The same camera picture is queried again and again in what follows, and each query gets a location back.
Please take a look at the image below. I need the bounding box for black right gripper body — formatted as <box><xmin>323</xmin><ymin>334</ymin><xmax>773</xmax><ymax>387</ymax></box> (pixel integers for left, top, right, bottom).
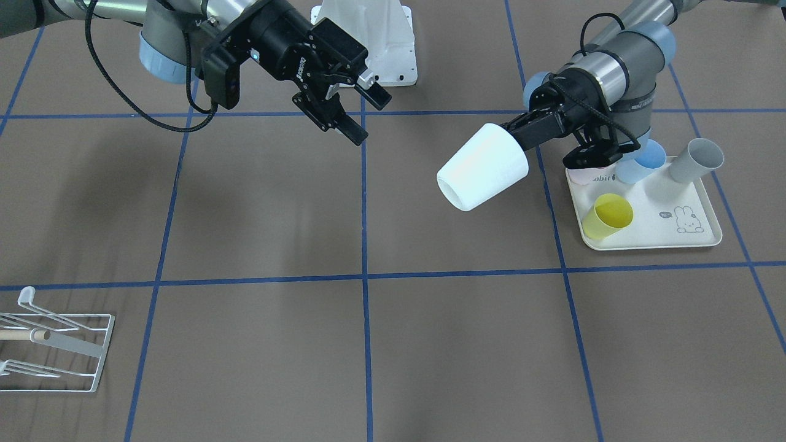
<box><xmin>241</xmin><ymin>1</ymin><xmax>368</xmax><ymax>131</ymax></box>

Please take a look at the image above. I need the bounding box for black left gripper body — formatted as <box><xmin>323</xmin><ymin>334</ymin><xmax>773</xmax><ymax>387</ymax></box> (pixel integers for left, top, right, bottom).
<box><xmin>504</xmin><ymin>68</ymin><xmax>609</xmax><ymax>151</ymax></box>

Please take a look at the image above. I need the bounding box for pale cream plastic cup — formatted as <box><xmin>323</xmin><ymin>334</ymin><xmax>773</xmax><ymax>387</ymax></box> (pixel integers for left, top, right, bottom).
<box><xmin>436</xmin><ymin>123</ymin><xmax>529</xmax><ymax>212</ymax></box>

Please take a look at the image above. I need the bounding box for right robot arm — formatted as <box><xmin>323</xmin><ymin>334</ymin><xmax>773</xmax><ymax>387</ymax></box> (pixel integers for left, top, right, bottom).
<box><xmin>2</xmin><ymin>1</ymin><xmax>391</xmax><ymax>145</ymax></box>

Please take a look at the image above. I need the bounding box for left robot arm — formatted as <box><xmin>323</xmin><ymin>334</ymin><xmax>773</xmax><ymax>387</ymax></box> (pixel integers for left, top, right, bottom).
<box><xmin>502</xmin><ymin>1</ymin><xmax>698</xmax><ymax>169</ymax></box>

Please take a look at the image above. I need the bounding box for pink plastic cup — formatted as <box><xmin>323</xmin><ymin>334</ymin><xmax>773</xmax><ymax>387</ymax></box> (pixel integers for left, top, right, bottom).
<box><xmin>566</xmin><ymin>166</ymin><xmax>617</xmax><ymax>185</ymax></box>

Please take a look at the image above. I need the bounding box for blue plastic cup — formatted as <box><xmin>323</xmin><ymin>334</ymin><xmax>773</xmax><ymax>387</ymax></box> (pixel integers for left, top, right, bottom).
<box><xmin>615</xmin><ymin>139</ymin><xmax>666</xmax><ymax>184</ymax></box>

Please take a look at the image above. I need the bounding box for yellow plastic cup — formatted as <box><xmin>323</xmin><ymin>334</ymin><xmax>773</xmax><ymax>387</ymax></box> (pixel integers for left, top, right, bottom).
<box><xmin>582</xmin><ymin>193</ymin><xmax>634</xmax><ymax>240</ymax></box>

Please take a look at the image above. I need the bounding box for grey plastic cup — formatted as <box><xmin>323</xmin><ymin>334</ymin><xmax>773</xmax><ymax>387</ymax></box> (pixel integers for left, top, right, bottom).
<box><xmin>668</xmin><ymin>138</ymin><xmax>725</xmax><ymax>184</ymax></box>

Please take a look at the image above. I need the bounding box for cream serving tray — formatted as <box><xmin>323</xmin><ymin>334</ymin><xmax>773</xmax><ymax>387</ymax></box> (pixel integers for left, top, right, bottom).
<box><xmin>567</xmin><ymin>157</ymin><xmax>723</xmax><ymax>251</ymax></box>

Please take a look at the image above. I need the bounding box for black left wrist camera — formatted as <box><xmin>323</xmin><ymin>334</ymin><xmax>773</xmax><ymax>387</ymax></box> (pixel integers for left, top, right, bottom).
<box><xmin>562</xmin><ymin>139</ymin><xmax>641</xmax><ymax>169</ymax></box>

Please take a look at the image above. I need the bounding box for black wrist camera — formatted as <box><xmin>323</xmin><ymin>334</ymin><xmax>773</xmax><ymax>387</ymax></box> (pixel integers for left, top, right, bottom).
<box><xmin>562</xmin><ymin>139</ymin><xmax>641</xmax><ymax>169</ymax></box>
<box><xmin>202</xmin><ymin>44</ymin><xmax>244</xmax><ymax>110</ymax></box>

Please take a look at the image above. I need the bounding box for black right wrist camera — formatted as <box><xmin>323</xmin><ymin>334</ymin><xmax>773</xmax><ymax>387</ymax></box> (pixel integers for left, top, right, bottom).
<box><xmin>202</xmin><ymin>44</ymin><xmax>244</xmax><ymax>110</ymax></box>

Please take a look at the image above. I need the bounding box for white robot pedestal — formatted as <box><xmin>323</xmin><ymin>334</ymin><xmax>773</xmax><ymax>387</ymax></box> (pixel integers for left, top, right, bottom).
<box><xmin>311</xmin><ymin>1</ymin><xmax>418</xmax><ymax>87</ymax></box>

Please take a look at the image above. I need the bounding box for black camera cable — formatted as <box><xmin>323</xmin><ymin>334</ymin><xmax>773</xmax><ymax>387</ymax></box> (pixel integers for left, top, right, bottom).
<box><xmin>549</xmin><ymin>12</ymin><xmax>642</xmax><ymax>148</ymax></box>
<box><xmin>84</xmin><ymin>0</ymin><xmax>219</xmax><ymax>133</ymax></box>

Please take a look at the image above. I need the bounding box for white wire cup rack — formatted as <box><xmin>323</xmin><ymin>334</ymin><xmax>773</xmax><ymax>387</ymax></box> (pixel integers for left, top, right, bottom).
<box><xmin>2</xmin><ymin>286</ymin><xmax>116</xmax><ymax>394</ymax></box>

